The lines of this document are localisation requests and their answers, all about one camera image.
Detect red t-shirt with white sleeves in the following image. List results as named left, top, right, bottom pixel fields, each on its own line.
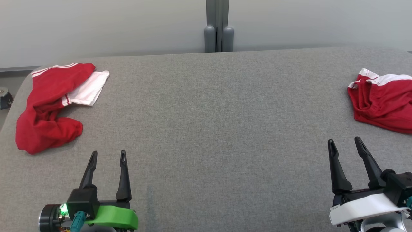
left=15, top=63, right=110, bottom=155

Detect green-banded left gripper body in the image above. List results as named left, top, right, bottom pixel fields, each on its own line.
left=84, top=200, right=139, bottom=232

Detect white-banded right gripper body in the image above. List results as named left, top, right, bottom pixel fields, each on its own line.
left=329, top=187, right=412, bottom=227

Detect red shorts with white trim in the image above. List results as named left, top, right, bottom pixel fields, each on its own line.
left=347, top=68, right=412, bottom=135

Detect dark caster wheel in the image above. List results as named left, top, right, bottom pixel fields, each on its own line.
left=0, top=87, right=14, bottom=110

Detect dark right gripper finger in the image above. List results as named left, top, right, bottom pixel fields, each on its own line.
left=354, top=136, right=387, bottom=189
left=327, top=139, right=353, bottom=195

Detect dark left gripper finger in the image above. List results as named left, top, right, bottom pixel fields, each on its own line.
left=79, top=150, right=98, bottom=191
left=116, top=150, right=133, bottom=202

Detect grey vertical post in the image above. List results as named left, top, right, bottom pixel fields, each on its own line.
left=204, top=0, right=235, bottom=53

